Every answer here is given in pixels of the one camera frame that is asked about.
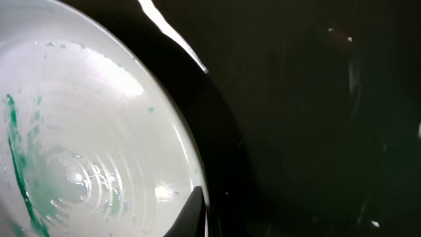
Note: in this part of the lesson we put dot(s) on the white plate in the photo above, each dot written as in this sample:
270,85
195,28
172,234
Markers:
91,144

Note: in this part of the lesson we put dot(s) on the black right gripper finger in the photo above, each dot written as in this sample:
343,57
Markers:
191,220

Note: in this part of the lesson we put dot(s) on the large black serving tray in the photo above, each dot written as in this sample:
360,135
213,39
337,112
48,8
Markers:
306,113

